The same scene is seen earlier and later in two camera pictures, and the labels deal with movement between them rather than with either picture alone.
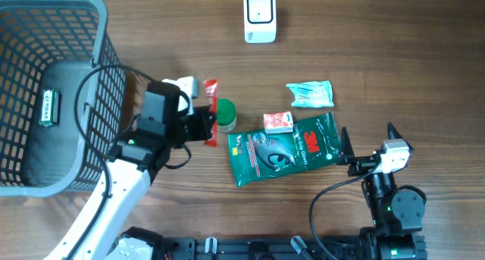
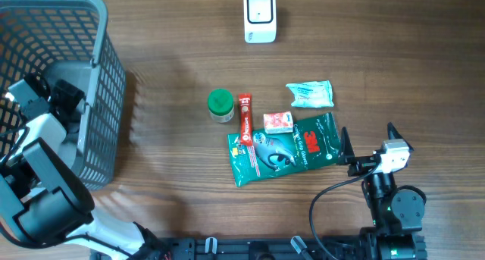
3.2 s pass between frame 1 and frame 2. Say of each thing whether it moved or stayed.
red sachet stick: moved
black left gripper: moved
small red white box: stayed
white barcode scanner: stayed
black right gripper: stayed
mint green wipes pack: stayed
